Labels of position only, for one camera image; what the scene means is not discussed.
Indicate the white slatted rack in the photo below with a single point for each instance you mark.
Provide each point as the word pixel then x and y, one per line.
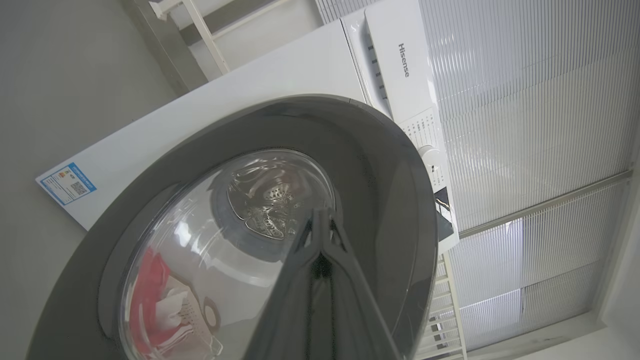
pixel 442 310

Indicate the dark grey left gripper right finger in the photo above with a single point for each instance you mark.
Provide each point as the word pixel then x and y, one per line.
pixel 360 310

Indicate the blue energy label sticker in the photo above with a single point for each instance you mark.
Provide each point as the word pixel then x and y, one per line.
pixel 67 183

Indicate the white detergent drawer Hisense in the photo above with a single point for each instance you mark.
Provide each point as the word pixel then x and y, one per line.
pixel 400 60

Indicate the dark grey glass washer door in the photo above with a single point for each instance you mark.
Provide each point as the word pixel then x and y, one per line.
pixel 380 210

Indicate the white washing machine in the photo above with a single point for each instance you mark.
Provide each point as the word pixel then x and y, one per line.
pixel 280 75

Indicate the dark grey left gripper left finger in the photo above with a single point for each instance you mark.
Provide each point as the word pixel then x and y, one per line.
pixel 290 300

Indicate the cream perforated laundry basket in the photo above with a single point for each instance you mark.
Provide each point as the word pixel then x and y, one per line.
pixel 200 320

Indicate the white metal frame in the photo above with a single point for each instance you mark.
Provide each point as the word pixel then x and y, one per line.
pixel 210 40

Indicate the washer control panel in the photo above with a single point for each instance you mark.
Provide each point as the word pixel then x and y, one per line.
pixel 432 165

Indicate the white washer control knob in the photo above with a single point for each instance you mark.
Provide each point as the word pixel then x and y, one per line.
pixel 431 158

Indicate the stainless steel washer drum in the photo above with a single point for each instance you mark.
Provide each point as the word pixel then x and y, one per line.
pixel 270 200

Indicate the red and white garment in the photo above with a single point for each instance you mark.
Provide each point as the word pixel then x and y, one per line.
pixel 147 290

